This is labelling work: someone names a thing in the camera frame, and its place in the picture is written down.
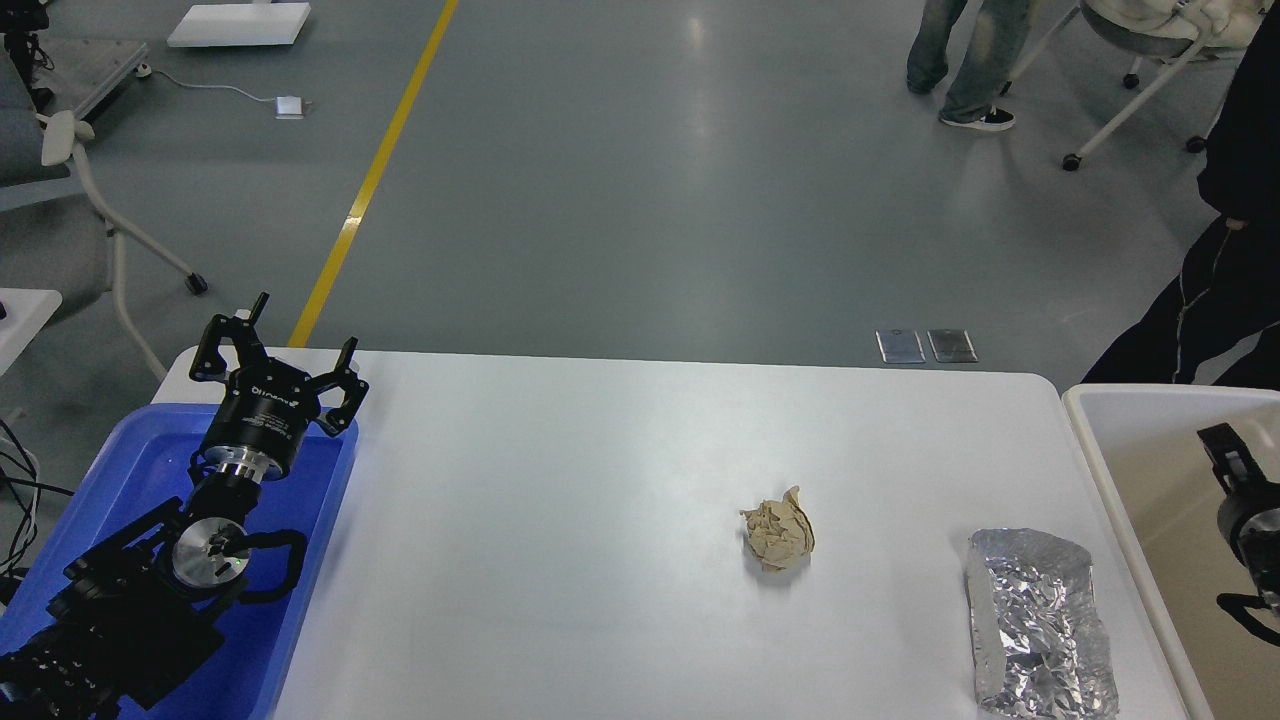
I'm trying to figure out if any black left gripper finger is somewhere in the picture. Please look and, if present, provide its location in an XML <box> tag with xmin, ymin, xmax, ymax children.
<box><xmin>302</xmin><ymin>336</ymin><xmax>369</xmax><ymax>437</ymax></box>
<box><xmin>189</xmin><ymin>292</ymin><xmax>270</xmax><ymax>383</ymax></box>

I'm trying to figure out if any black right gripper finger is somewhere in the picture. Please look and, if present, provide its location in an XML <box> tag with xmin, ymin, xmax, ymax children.
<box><xmin>1197</xmin><ymin>423</ymin><xmax>1274</xmax><ymax>498</ymax></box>

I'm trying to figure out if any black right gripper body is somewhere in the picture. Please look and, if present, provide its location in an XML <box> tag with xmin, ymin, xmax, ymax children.
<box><xmin>1217</xmin><ymin>484</ymin><xmax>1279</xmax><ymax>612</ymax></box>

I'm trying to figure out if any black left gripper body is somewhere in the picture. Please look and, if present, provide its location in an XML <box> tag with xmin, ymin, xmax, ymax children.
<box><xmin>198</xmin><ymin>363</ymin><xmax>320</xmax><ymax>480</ymax></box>

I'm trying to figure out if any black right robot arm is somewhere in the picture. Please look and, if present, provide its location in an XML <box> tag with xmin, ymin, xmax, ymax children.
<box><xmin>1197</xmin><ymin>423</ymin><xmax>1279</xmax><ymax>646</ymax></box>

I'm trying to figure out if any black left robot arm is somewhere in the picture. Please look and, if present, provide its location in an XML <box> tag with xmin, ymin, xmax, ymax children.
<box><xmin>3</xmin><ymin>293</ymin><xmax>369</xmax><ymax>719</ymax></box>

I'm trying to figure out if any beige plastic bin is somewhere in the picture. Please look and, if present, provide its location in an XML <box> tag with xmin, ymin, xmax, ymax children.
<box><xmin>1062</xmin><ymin>384</ymin><xmax>1279</xmax><ymax>719</ymax></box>

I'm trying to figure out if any blue plastic tray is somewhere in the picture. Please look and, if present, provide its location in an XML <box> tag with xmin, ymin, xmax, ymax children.
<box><xmin>1</xmin><ymin>404</ymin><xmax>358</xmax><ymax>719</ymax></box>

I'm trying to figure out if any person in black tracksuit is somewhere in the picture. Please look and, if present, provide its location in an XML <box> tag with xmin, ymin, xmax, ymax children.
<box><xmin>1084</xmin><ymin>12</ymin><xmax>1279</xmax><ymax>391</ymax></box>

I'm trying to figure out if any white side table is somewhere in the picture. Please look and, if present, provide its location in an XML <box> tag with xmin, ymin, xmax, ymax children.
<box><xmin>0</xmin><ymin>287</ymin><xmax>63</xmax><ymax>375</ymax></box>

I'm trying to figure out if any grey office chair left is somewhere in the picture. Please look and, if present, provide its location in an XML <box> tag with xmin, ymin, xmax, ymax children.
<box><xmin>3</xmin><ymin>56</ymin><xmax>209</xmax><ymax>378</ymax></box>

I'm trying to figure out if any crumpled aluminium foil bag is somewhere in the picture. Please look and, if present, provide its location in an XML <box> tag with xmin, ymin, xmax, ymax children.
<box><xmin>964</xmin><ymin>528</ymin><xmax>1120</xmax><ymax>719</ymax></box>

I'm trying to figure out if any white power adapter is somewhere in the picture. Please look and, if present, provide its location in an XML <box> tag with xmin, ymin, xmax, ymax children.
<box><xmin>274</xmin><ymin>95</ymin><xmax>306</xmax><ymax>120</ymax></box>

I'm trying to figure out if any right metal floor plate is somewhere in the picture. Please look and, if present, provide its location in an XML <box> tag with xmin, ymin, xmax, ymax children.
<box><xmin>925</xmin><ymin>328</ymin><xmax>979</xmax><ymax>364</ymax></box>

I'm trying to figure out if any metal floor plate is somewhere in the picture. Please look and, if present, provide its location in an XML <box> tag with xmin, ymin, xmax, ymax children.
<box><xmin>876</xmin><ymin>328</ymin><xmax>925</xmax><ymax>365</ymax></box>
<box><xmin>925</xmin><ymin>328</ymin><xmax>979</xmax><ymax>364</ymax></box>

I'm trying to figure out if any grey metal platform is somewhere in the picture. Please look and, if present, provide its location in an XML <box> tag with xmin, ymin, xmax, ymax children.
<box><xmin>35</xmin><ymin>35</ymin><xmax>148</xmax><ymax>120</ymax></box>

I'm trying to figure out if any white flat board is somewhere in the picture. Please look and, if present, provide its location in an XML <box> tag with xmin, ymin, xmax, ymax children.
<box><xmin>166</xmin><ymin>1</ymin><xmax>312</xmax><ymax>47</ymax></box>

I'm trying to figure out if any left metal floor plate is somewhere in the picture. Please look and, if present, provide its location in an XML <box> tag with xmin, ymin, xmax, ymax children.
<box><xmin>876</xmin><ymin>328</ymin><xmax>925</xmax><ymax>365</ymax></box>

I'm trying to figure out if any white rolling chair right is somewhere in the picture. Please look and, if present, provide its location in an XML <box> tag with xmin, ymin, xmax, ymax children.
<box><xmin>998</xmin><ymin>1</ymin><xmax>1274</xmax><ymax>172</ymax></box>

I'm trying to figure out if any crumpled brown paper ball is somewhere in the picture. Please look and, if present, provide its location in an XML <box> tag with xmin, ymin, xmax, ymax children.
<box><xmin>739</xmin><ymin>486</ymin><xmax>817</xmax><ymax>573</ymax></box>

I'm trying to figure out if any person in grey jeans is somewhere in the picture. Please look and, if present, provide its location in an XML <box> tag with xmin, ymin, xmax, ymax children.
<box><xmin>905</xmin><ymin>1</ymin><xmax>1039</xmax><ymax>133</ymax></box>

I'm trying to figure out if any black cables bundle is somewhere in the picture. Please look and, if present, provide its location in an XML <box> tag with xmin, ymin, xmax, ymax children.
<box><xmin>0</xmin><ymin>418</ymin><xmax>76</xmax><ymax>607</ymax></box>

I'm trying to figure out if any white power cable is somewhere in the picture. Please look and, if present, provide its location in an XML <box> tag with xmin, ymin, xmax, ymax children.
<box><xmin>134</xmin><ymin>64</ymin><xmax>279</xmax><ymax>105</ymax></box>

